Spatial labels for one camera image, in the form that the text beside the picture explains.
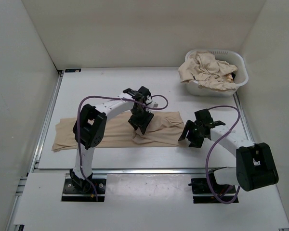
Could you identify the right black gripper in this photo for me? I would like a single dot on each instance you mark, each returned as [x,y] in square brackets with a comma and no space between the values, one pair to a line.
[194,143]

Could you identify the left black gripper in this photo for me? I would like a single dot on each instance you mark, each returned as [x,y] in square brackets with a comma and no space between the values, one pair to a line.
[141,123]

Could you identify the beige trousers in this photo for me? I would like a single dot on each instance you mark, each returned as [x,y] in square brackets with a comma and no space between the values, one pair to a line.
[163,131]

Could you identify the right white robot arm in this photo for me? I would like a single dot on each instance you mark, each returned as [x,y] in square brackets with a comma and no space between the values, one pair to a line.
[255,167]

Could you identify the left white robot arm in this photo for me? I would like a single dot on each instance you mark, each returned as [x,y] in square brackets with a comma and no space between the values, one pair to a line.
[90,126]

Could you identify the beige clothes pile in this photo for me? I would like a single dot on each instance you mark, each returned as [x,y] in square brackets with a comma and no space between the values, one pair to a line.
[210,73]

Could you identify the white laundry basket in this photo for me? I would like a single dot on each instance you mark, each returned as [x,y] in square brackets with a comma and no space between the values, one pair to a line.
[240,76]

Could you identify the blue white sticker label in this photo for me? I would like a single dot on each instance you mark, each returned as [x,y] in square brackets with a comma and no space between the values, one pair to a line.
[73,70]

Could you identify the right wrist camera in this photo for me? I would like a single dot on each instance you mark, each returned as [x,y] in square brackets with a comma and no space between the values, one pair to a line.
[203,117]

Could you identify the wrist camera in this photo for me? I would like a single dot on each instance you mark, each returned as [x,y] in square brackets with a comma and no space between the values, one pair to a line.
[203,117]
[145,96]

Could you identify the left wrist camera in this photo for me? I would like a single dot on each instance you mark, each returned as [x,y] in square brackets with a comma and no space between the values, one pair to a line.
[145,96]

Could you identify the right aluminium rail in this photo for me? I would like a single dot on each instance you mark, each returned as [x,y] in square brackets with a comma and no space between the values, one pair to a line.
[243,118]

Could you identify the aluminium rail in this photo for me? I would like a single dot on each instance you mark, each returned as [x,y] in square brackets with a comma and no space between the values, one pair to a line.
[46,123]
[243,118]
[104,171]

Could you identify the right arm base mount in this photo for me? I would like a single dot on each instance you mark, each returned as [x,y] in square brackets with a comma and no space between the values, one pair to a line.
[202,194]

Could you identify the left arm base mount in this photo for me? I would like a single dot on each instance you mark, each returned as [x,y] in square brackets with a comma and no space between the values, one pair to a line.
[72,192]

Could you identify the front aluminium rail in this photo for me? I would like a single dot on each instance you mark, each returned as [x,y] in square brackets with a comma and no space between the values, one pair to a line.
[104,171]

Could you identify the left aluminium rail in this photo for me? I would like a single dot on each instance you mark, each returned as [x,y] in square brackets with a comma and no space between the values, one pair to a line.
[46,123]

